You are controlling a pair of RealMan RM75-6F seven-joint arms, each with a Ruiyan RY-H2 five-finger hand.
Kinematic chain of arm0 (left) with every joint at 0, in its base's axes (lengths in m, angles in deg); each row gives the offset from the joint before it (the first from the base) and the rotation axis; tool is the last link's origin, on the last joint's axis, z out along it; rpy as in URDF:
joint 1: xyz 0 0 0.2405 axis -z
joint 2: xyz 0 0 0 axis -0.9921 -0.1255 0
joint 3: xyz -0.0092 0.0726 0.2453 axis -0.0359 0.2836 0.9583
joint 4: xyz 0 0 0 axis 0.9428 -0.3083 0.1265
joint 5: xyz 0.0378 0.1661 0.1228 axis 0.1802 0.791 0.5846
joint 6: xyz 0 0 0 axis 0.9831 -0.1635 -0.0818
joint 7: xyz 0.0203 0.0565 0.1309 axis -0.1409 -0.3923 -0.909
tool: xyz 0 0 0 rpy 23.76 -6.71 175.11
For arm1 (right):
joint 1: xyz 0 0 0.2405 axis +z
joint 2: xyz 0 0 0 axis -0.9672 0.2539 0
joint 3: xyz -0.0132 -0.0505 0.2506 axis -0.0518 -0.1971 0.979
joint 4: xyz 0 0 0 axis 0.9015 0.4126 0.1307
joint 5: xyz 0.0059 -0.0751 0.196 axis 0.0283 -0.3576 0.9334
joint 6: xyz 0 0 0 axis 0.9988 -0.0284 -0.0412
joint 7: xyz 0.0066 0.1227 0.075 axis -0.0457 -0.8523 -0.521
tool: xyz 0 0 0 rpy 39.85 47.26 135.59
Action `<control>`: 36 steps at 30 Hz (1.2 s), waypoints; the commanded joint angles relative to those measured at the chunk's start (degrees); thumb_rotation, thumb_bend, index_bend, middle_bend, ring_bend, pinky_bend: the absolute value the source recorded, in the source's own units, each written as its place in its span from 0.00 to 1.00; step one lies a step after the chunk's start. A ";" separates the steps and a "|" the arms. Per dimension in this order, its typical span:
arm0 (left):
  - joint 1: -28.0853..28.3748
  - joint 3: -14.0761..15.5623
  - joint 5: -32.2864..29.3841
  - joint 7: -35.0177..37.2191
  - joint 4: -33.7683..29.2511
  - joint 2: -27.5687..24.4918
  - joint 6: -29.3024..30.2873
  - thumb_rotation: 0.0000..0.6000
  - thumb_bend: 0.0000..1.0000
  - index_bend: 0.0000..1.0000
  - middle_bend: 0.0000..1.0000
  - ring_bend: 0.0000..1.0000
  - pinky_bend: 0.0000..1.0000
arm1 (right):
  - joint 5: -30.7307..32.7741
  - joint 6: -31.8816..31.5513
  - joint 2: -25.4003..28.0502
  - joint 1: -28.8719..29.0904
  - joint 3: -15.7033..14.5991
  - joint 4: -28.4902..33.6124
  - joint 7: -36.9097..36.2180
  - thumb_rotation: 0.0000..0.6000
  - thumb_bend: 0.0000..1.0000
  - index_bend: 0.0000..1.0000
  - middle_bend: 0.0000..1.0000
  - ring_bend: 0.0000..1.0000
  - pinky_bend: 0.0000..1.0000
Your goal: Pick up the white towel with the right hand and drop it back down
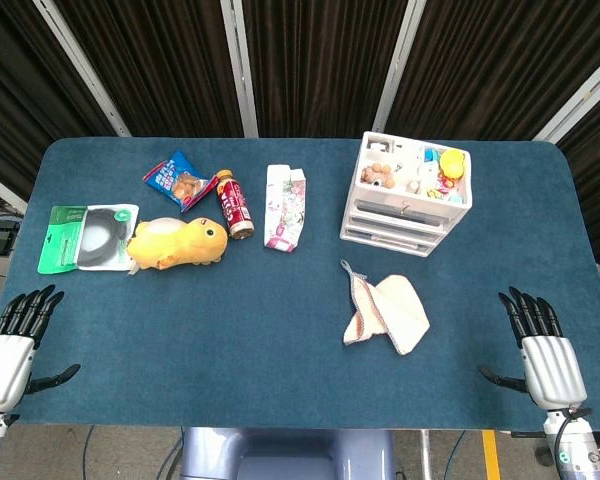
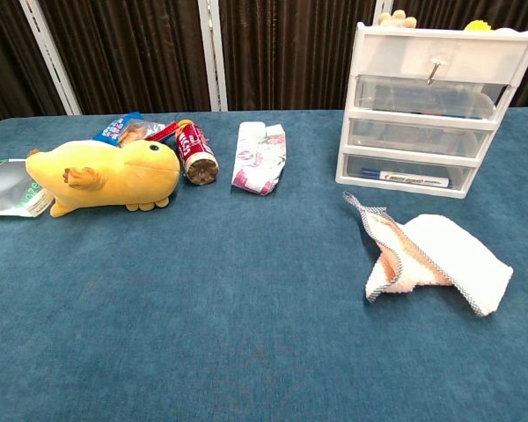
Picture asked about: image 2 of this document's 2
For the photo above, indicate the blue snack bag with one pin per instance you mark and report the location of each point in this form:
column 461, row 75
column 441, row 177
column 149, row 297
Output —
column 123, row 127

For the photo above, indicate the dark brown curtain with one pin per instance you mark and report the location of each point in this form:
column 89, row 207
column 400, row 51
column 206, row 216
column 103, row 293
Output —
column 132, row 53

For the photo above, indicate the blue whiteboard marker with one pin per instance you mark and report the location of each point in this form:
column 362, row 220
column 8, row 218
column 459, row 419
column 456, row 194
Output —
column 411, row 177

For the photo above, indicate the beige plush toy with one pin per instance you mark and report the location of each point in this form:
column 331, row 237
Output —
column 396, row 18

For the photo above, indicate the yellow plush duck toy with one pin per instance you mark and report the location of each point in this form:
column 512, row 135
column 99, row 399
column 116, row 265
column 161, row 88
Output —
column 114, row 171

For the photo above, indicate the white screen frame post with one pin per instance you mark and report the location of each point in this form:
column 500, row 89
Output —
column 382, row 11
column 213, row 53
column 48, row 53

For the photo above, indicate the yellow plastic toy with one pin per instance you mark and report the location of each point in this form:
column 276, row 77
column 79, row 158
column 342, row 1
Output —
column 477, row 26

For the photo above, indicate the red cylindrical snack can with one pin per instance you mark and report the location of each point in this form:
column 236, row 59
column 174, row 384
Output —
column 195, row 151

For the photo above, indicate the green-white foil pouch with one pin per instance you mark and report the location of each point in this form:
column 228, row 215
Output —
column 6, row 189

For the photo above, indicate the white plastic drawer unit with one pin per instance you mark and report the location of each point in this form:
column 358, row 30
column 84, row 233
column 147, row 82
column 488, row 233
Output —
column 422, row 53

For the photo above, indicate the white orange cloth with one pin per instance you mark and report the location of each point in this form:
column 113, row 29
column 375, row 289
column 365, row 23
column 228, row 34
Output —
column 440, row 250

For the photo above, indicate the floral pink-white tissue pack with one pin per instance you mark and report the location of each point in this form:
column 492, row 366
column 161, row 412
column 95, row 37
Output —
column 259, row 158

